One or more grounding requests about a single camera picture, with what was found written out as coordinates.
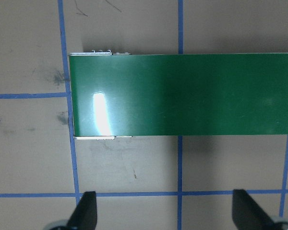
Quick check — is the green conveyor belt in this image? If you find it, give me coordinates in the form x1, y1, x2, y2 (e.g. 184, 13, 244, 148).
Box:
69, 49, 288, 140

